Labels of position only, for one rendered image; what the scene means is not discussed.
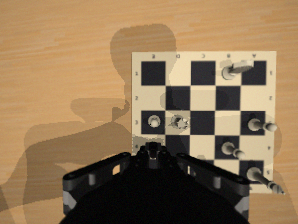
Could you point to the black and cream chessboard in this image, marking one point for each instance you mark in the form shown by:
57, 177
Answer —
190, 84

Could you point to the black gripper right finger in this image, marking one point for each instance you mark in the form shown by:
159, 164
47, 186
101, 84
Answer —
231, 186

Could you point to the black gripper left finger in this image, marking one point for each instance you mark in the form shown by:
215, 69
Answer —
81, 181

